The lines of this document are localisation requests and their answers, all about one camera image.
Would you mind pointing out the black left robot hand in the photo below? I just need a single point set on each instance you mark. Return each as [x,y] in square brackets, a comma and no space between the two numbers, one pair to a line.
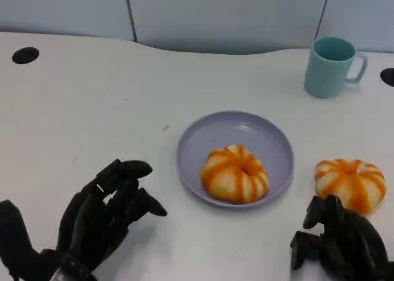
[89,219]

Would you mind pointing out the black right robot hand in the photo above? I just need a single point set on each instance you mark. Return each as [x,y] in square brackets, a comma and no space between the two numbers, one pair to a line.
[344,244]

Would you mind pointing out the orange white toy bread roll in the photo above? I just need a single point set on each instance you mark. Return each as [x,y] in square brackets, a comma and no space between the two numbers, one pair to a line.
[351,182]
[234,176]

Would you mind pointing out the lilac plate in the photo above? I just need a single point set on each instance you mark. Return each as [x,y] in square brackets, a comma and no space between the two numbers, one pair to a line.
[240,130]

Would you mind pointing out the pale green mug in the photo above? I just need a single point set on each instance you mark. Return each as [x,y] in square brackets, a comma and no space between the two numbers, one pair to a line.
[326,72]

